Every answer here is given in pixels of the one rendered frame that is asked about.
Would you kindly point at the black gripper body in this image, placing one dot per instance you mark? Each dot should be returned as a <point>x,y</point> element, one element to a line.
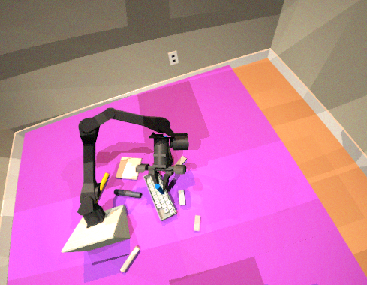
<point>161,163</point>

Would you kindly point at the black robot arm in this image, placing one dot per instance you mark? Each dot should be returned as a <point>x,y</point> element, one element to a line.
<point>92,213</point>

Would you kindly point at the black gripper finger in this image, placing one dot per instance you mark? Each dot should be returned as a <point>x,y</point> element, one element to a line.
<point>165,180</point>
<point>154,177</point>

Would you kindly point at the beige cylinder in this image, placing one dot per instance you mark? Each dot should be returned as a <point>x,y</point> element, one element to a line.
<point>129,259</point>

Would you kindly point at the beige keyboard with letter keys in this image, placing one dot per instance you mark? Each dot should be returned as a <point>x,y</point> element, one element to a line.
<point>162,202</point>

